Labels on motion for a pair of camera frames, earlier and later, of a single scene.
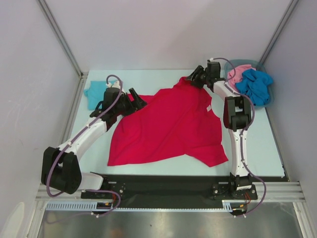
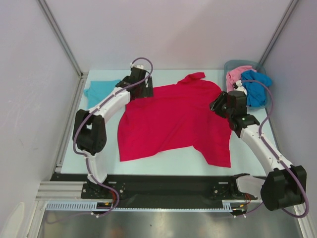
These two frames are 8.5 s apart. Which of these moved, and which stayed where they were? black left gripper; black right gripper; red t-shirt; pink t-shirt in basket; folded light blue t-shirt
Moved: black left gripper; black right gripper; red t-shirt
Stayed: pink t-shirt in basket; folded light blue t-shirt
